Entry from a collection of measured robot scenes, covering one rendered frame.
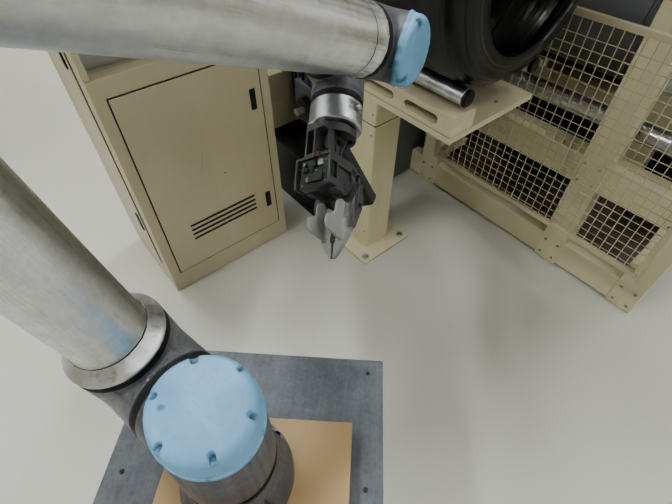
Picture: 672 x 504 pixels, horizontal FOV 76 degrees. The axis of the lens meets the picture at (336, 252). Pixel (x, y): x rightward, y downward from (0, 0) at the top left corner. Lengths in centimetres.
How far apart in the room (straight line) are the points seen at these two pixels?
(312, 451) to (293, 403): 11
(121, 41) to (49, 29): 4
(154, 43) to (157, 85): 105
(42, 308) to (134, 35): 32
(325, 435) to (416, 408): 76
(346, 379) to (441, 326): 87
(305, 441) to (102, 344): 41
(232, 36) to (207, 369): 42
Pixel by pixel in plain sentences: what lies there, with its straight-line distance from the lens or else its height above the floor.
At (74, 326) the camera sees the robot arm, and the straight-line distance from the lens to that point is 59.
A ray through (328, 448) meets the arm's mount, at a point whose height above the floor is 63.
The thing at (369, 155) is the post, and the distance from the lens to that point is 162.
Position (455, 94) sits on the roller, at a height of 91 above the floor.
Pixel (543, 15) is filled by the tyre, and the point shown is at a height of 100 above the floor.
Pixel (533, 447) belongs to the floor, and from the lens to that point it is 163.
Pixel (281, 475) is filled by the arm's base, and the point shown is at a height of 69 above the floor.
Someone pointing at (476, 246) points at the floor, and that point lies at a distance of 205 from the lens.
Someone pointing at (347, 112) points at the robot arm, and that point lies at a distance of 72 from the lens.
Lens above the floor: 144
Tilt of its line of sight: 48 degrees down
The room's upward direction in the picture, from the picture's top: straight up
